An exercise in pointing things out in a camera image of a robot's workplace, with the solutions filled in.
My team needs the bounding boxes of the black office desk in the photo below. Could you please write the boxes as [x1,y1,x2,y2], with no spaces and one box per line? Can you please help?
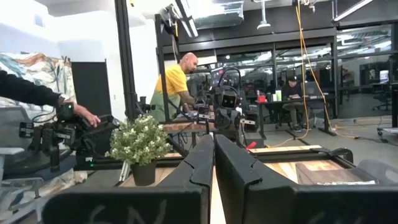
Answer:
[257,95,339,138]

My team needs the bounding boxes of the yellow hanging cable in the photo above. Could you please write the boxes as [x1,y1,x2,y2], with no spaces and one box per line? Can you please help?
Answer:
[267,0,360,149]

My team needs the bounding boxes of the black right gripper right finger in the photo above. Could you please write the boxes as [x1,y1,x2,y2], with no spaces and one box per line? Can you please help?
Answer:
[215,134,297,224]

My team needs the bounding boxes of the white ceiling pendant fixture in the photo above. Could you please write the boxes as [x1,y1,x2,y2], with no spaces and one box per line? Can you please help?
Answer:
[256,0,272,30]

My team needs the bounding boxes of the grey office chair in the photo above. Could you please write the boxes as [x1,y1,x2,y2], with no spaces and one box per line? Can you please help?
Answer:
[0,105,46,200]

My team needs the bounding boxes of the wooden neighbour table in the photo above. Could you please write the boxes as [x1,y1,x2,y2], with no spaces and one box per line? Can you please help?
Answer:
[162,120,219,134]

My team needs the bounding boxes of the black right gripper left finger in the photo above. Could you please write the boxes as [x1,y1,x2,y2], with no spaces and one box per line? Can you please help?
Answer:
[158,135,215,200]

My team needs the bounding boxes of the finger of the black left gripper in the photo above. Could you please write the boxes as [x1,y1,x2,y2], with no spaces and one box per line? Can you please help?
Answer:
[228,108,242,131]
[215,108,229,131]

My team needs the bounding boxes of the patterned fabric backdrop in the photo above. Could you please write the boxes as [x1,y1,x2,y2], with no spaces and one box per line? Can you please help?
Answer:
[0,52,77,123]

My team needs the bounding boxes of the person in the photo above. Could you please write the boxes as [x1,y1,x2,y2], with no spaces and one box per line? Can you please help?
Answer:
[280,76,308,132]
[150,52,200,123]

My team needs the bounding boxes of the black-bordered silicone mat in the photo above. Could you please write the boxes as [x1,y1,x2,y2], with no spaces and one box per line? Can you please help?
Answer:
[295,161,377,186]

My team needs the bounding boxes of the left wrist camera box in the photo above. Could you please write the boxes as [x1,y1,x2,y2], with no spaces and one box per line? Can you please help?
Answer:
[221,92,238,109]

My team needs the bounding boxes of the black vertical frame post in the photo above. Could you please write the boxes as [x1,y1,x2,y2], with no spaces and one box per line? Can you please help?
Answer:
[154,14,171,123]
[114,0,138,123]

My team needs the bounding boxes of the person's forearm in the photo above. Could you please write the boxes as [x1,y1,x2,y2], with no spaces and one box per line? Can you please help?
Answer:
[0,70,63,108]

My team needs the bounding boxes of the person's hand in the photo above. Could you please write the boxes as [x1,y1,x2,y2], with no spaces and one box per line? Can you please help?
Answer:
[59,98,102,128]

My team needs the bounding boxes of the black wall panel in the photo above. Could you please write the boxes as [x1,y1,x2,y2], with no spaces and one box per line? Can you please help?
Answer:
[71,60,113,121]

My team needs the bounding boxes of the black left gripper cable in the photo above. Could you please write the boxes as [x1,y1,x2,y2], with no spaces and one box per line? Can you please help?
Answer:
[216,67,243,94]

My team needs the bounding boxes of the green artificial potted plant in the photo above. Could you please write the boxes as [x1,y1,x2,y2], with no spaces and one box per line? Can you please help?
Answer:
[104,114,174,187]

